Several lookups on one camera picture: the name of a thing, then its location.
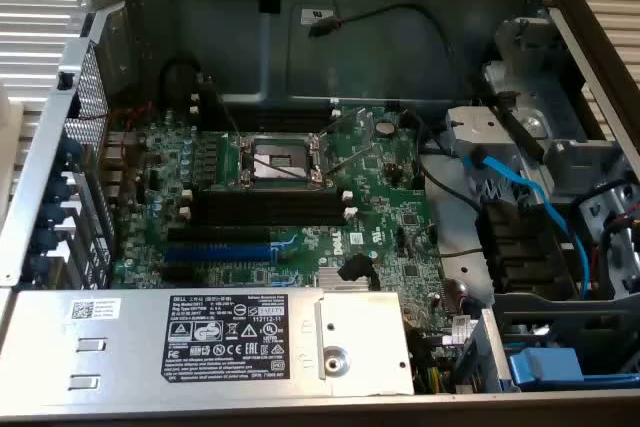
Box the thin locking lever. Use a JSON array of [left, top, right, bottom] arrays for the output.
[[217, 94, 246, 139], [324, 143, 379, 183]]

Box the grey metal PC case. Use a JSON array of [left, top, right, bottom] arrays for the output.
[[0, 0, 640, 427]]

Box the silver socket cover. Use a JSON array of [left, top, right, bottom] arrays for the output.
[[318, 106, 377, 171]]

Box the CPU socket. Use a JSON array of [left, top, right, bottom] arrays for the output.
[[238, 131, 325, 189]]

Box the green motherboard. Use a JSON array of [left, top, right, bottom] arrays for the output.
[[102, 104, 449, 348]]

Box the long black expansion slot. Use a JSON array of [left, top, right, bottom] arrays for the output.
[[166, 225, 275, 245]]

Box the blue card retainer clip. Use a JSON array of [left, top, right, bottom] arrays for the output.
[[47, 175, 74, 203], [23, 252, 51, 282], [31, 227, 59, 254], [39, 201, 69, 229], [55, 139, 82, 167]]

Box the metal disk bay cage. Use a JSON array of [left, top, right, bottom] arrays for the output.
[[479, 16, 640, 208]]

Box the blue expansion slot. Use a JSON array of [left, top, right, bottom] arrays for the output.
[[163, 244, 275, 264]]

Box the black plastic strut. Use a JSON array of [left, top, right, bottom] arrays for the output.
[[492, 91, 546, 161]]

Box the silver finned chipset heatsink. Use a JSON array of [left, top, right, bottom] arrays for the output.
[[317, 266, 380, 293]]

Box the short black expansion slot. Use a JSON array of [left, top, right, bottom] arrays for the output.
[[158, 264, 197, 284]]

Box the black finned drive carrier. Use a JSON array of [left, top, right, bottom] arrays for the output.
[[473, 199, 569, 294]]

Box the silver power supply unit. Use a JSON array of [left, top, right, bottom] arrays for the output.
[[0, 288, 416, 397]]

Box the blue plastic latch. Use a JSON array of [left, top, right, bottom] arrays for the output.
[[505, 346, 586, 392]]

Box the black wire with connector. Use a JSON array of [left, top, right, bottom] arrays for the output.
[[307, 0, 454, 103]]

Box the black looped wire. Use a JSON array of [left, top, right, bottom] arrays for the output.
[[158, 57, 204, 101]]

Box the thin red wire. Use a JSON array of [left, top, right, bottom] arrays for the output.
[[107, 100, 154, 132]]

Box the silver metal drive bracket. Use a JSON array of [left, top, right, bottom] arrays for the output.
[[444, 105, 546, 158]]

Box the thin black board wire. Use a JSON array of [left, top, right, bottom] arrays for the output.
[[399, 106, 484, 213]]

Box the black plug with wire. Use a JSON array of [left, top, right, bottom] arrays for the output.
[[337, 253, 377, 284]]

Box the blue disk wire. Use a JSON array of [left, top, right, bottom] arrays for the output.
[[460, 145, 590, 296]]

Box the dark grey plastic bay frame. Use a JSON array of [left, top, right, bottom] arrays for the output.
[[492, 291, 640, 378]]

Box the yellow black power wire bundle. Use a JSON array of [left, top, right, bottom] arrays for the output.
[[408, 324, 454, 396]]

